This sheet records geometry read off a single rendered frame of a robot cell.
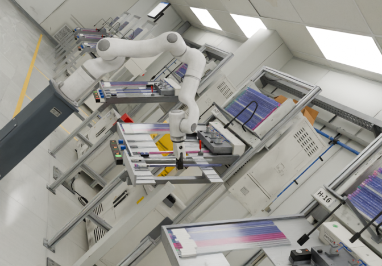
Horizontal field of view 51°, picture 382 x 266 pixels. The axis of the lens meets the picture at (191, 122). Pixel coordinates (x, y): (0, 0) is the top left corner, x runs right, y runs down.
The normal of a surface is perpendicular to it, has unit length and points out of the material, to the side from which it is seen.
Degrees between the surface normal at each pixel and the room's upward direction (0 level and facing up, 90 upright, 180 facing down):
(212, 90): 90
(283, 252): 45
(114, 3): 90
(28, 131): 90
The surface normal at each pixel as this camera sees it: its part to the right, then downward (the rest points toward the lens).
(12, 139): 0.44, 0.46
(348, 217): -0.62, -0.66
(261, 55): 0.30, 0.31
